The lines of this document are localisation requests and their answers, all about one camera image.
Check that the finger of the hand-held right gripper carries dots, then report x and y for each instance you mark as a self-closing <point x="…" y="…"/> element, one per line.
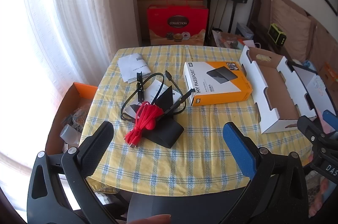
<point x="307" y="126"/>
<point x="331" y="121"/>

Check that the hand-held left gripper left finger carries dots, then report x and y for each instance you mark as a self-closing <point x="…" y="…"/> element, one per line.
<point x="97" y="146"/>

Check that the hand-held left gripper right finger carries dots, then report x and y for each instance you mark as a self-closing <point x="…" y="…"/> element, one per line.
<point x="237" y="150"/>

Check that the white cardboard tray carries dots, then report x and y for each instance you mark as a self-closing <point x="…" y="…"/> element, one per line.
<point x="280" y="97"/>

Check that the black plastic bracket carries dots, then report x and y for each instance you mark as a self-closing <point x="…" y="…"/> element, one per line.
<point x="140" y="86"/>

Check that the white instruction booklet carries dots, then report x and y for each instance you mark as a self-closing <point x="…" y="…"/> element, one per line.
<point x="151" y="92"/>

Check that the black plastic packaging insert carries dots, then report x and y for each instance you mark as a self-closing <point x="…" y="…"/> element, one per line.
<point x="167" y="100"/>

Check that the white barcode leaflet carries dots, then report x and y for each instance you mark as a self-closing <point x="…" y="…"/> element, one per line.
<point x="129" y="65"/>

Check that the person's left hand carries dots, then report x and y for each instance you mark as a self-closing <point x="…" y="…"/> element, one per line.
<point x="153" y="220"/>

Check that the clear plastic jar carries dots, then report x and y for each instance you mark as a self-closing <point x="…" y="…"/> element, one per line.
<point x="69" y="134"/>

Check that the black white storage box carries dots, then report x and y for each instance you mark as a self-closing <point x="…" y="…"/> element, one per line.
<point x="314" y="86"/>

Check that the orange carton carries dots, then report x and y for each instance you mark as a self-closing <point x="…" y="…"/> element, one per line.
<point x="331" y="72"/>

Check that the orange cardboard box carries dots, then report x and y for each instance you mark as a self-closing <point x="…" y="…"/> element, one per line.
<point x="84" y="89"/>

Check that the orange white hard drive box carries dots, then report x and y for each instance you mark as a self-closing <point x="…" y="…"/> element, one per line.
<point x="221" y="92"/>

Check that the light blue plastic toy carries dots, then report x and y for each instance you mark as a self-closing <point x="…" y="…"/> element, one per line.
<point x="307" y="64"/>

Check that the brown sofa cushion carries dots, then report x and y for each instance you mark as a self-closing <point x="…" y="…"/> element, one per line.
<point x="289" y="23"/>
<point x="323" y="44"/>

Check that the green yellow device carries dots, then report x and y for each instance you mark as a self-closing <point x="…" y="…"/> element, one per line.
<point x="276" y="34"/>

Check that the white paper bag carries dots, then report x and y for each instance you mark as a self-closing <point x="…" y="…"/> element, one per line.
<point x="248" y="44"/>

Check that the clear bag of tools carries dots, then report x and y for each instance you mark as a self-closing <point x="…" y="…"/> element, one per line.
<point x="227" y="40"/>

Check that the blue white carton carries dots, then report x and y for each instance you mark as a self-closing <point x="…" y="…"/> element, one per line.
<point x="244" y="31"/>

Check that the black speaker stand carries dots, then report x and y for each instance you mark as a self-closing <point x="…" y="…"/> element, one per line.
<point x="212" y="15"/>
<point x="231" y="16"/>

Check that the white sheer curtain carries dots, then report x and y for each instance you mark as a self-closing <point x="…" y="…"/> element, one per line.
<point x="66" y="15"/>

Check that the red gift bag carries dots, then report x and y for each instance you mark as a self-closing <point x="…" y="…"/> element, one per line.
<point x="177" y="23"/>

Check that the dark wooden sofa frame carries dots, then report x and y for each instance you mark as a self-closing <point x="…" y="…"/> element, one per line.
<point x="254" y="10"/>

